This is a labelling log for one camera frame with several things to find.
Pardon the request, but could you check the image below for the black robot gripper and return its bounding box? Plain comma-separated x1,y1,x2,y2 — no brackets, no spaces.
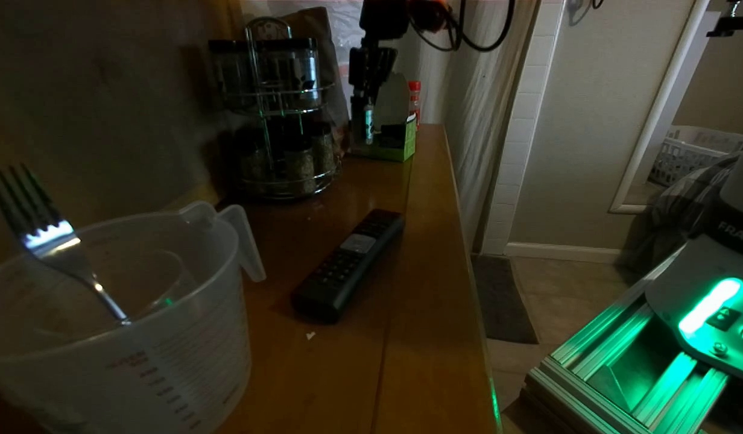
347,0,412,111

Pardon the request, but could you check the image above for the dark spice bottle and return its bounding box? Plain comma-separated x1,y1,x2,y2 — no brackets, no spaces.
349,94,384,151

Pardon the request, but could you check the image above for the red-capped bottle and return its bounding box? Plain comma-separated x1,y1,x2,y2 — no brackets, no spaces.
405,76,425,126

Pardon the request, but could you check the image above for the grey carton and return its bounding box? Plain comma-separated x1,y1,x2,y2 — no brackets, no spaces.
377,73,412,127

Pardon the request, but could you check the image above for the green box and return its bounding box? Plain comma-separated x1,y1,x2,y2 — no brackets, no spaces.
363,111,419,166

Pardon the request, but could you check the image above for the black remote control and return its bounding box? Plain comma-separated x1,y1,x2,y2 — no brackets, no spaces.
289,207,407,326

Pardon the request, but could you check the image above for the dark door mat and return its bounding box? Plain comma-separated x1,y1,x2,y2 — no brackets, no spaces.
469,254,540,346

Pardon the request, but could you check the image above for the white laundry basket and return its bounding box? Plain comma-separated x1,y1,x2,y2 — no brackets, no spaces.
646,120,743,188

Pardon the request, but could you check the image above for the grey clothes pile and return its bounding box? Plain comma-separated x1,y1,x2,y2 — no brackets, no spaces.
614,151,743,285

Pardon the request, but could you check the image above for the clear plastic measuring jug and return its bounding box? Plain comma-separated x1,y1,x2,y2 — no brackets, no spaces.
0,201,270,434

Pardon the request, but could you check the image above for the silver metal fork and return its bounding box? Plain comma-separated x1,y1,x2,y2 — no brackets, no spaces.
0,163,136,331

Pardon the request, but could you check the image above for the wire spice rack with jars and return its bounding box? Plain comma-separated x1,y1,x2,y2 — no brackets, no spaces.
205,14,342,203

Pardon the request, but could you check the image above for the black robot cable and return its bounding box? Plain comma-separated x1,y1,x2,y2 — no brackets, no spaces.
447,0,521,55

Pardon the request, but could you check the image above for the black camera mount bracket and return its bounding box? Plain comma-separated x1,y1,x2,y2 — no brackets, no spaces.
705,0,743,39

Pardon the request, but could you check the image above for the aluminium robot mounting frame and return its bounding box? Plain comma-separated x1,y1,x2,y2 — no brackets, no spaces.
520,238,743,434

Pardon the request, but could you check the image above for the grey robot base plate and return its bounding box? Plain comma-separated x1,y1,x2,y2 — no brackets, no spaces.
643,231,743,386

